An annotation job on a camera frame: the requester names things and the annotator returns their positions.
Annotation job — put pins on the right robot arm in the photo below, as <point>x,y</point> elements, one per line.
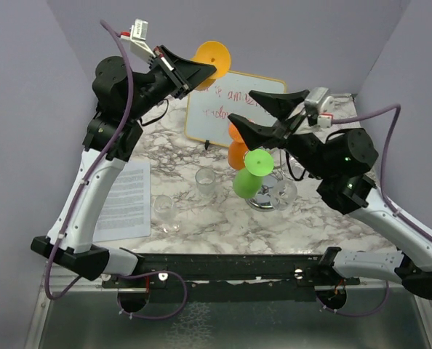
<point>340,155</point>

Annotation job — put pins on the yellow framed whiteboard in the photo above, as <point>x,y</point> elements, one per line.
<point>207,111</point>

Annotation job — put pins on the green wine glass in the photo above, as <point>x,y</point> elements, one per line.
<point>249,180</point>

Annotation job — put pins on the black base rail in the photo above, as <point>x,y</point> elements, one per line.
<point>228,277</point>

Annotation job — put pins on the printed paper sheet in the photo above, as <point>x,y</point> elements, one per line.
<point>126,212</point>

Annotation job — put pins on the clear wine glass front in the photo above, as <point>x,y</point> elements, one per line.
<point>164,209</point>

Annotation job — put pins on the orange wine glass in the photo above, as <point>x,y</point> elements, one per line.
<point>237,149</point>

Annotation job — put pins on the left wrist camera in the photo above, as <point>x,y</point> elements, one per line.
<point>136,37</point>

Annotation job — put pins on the yellow-orange wine glass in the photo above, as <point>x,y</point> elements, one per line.
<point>216,54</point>

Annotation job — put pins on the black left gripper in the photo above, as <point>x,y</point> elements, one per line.
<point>182,74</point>

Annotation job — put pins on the clear wine glass back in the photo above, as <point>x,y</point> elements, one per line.
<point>205,181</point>

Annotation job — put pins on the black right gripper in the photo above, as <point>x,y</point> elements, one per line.
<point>254,135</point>

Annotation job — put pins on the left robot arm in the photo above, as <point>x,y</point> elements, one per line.
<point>123,98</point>

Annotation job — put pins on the clear wine glass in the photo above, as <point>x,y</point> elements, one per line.
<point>283,194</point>
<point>164,209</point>
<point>205,181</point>

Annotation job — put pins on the chrome wine glass rack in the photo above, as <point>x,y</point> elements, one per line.
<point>262,200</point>

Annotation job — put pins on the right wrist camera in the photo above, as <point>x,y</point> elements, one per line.
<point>318,106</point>

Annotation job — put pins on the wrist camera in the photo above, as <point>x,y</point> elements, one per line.
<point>318,106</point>
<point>136,37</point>

